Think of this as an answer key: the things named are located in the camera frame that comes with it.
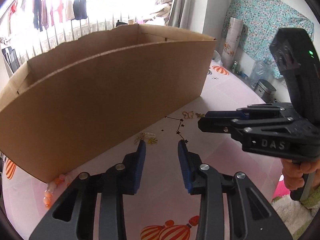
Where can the beige cloth pile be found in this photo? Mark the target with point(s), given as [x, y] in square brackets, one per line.
[162, 12]

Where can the person's right hand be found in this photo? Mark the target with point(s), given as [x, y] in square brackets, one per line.
[292, 177]

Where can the black metal rack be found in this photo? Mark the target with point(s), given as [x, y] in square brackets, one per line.
[10, 57]

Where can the grey lidded bin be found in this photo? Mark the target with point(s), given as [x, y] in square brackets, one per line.
[265, 91]

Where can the rolled printed paper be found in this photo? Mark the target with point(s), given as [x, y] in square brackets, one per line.
[232, 40]

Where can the small green jar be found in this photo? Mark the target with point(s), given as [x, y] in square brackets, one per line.
[235, 66]

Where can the small gold earring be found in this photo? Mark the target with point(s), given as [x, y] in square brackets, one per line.
[200, 115]

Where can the teal floral cloth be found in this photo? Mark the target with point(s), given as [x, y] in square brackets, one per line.
[255, 17]

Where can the grey curtain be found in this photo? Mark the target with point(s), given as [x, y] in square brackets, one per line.
[190, 5]

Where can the pearl hair clip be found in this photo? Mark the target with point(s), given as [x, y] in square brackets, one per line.
[148, 134]

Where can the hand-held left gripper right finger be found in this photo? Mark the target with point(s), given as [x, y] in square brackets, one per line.
[185, 170]

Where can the large brown cardboard box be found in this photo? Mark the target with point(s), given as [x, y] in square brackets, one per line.
[100, 92]

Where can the pink balloon print tablecloth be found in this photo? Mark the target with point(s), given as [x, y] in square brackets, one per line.
[162, 180]

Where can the pink floral blanket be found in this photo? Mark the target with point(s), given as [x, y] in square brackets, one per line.
[280, 192]

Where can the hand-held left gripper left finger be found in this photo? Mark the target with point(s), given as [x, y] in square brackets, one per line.
[140, 165]

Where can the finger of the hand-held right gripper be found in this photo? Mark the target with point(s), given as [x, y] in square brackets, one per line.
[215, 126]
[220, 115]

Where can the gold leaf brooch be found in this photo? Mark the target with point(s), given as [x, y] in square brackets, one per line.
[152, 141]

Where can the row of hanging clothes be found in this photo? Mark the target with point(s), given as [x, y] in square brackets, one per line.
[80, 2]

